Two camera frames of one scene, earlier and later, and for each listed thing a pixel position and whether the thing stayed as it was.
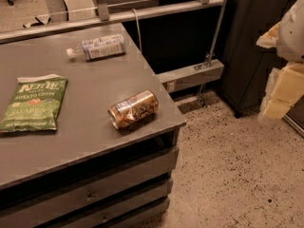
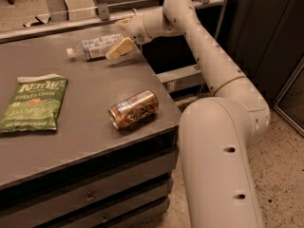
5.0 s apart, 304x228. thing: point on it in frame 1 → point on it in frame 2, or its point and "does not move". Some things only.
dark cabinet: [253, 10] does not move
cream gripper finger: [285, 87] → [122, 47]
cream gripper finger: [269, 40] → [124, 24]
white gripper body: [292, 35] → [137, 28]
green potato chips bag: [35, 104] does not move
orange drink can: [133, 109] does not move
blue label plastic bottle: [100, 47] does not move
